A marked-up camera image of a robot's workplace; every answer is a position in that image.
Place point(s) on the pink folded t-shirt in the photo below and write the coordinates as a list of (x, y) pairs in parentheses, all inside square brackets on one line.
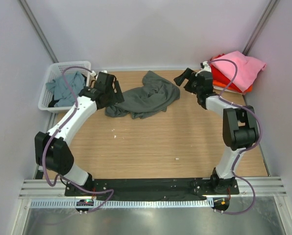
[(246, 68)]

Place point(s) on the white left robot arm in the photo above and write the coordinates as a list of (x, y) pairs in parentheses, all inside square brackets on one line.
[(52, 150)]

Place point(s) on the dark grey t-shirt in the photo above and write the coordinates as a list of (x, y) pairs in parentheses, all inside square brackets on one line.
[(153, 97)]

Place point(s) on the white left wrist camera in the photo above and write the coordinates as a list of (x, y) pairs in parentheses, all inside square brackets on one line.
[(94, 75)]

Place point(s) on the aluminium frame rail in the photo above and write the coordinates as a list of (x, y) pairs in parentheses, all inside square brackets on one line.
[(263, 186)]

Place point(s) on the slotted white cable duct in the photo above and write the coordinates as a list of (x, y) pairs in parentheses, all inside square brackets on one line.
[(86, 203)]

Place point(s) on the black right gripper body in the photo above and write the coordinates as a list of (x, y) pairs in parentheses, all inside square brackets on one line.
[(194, 79)]

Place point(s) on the aluminium corner post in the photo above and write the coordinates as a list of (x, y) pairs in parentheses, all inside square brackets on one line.
[(38, 30), (263, 20)]

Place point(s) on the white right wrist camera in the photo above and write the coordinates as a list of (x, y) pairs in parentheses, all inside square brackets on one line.
[(205, 66)]

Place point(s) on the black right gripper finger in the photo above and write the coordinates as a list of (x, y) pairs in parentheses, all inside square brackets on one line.
[(185, 75), (189, 87)]

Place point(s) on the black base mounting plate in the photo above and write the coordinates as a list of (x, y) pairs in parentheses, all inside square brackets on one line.
[(164, 187)]

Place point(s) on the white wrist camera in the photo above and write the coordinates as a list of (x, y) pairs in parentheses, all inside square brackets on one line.
[(94, 75), (205, 66)]

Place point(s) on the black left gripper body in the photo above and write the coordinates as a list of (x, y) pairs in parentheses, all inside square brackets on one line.
[(110, 91)]

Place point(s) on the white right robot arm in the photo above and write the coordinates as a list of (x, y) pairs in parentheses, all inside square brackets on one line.
[(239, 126)]

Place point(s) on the right aluminium corner post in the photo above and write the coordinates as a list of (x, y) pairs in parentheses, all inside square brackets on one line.
[(263, 20)]

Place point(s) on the white folded t-shirt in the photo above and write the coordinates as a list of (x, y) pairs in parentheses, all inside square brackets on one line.
[(227, 90)]

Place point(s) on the white plastic basket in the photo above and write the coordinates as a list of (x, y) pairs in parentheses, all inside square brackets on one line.
[(61, 69)]

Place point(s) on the orange folded t-shirt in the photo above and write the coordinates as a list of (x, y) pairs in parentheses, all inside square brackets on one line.
[(232, 86)]

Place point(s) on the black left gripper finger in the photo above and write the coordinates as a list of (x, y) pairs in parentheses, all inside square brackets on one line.
[(105, 100), (118, 96)]

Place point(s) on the left aluminium corner post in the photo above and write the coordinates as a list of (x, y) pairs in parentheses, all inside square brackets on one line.
[(38, 30)]

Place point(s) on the red folded t-shirt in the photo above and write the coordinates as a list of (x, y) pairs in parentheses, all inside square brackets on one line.
[(218, 74)]

